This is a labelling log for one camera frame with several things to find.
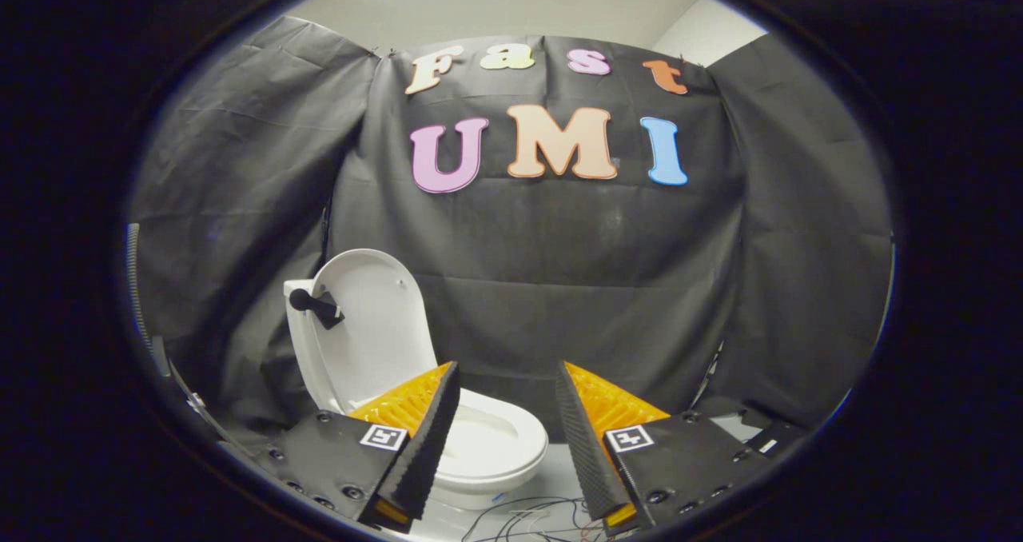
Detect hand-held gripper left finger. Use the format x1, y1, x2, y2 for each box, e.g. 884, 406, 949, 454
264, 361, 462, 533

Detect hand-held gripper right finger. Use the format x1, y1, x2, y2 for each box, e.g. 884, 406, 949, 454
555, 361, 772, 536

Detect white toilet lid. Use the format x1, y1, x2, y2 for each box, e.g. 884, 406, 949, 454
308, 248, 439, 415

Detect black lid knob handle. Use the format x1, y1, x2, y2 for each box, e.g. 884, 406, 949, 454
289, 288, 346, 331

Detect white toilet with tank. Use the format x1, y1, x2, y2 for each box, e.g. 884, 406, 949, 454
284, 278, 550, 511

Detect black backdrop cloth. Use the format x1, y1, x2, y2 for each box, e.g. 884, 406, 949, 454
128, 16, 894, 455

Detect thin floor cables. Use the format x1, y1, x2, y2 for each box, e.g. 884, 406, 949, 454
464, 494, 608, 542

